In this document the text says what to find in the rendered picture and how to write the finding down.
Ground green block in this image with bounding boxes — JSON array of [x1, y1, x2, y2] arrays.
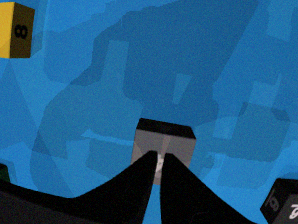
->
[[0, 164, 11, 184]]

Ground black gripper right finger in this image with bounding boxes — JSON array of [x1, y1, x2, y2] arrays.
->
[[160, 152, 254, 224]]

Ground yellow block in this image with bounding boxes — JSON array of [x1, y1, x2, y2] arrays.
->
[[0, 2, 36, 59]]

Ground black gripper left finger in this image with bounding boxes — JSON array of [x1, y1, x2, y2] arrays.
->
[[0, 151, 158, 224]]

